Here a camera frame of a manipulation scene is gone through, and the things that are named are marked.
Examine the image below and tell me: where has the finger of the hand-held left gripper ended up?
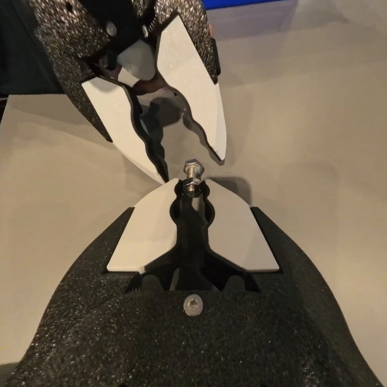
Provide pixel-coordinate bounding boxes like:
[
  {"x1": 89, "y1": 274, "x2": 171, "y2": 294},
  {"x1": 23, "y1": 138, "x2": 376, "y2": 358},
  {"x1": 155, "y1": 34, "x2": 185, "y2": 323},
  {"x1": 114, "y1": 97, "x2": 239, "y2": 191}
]
[
  {"x1": 156, "y1": 14, "x2": 227, "y2": 166},
  {"x1": 82, "y1": 75, "x2": 169, "y2": 184}
]

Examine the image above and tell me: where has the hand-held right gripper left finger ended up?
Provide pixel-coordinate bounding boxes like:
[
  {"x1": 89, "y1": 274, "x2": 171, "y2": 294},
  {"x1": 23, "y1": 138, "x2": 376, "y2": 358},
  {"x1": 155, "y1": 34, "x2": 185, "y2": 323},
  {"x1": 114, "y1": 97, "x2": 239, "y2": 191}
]
[{"x1": 106, "y1": 178, "x2": 182, "y2": 275}]

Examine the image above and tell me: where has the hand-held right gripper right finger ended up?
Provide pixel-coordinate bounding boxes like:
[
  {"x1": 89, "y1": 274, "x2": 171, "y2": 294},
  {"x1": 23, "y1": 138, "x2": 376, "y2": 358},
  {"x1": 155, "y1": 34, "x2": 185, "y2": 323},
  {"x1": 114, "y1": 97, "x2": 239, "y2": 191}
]
[{"x1": 203, "y1": 178, "x2": 280, "y2": 272}]

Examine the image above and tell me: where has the steel hex nut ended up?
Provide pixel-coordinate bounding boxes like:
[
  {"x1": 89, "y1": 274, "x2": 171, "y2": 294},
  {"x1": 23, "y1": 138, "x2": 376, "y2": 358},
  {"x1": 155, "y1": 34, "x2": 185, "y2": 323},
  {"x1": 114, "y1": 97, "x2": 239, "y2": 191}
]
[{"x1": 181, "y1": 178, "x2": 202, "y2": 200}]

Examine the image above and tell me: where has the steel bolt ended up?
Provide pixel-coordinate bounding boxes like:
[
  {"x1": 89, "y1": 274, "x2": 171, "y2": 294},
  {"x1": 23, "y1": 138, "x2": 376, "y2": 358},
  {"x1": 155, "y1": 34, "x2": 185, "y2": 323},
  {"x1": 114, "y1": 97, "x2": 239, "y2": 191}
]
[{"x1": 183, "y1": 158, "x2": 206, "y2": 183}]

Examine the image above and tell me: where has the blue plastic bin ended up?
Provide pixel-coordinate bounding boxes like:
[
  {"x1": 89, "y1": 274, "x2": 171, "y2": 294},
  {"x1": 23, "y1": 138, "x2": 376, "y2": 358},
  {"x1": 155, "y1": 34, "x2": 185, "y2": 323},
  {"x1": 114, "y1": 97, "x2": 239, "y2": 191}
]
[{"x1": 202, "y1": 0, "x2": 293, "y2": 10}]

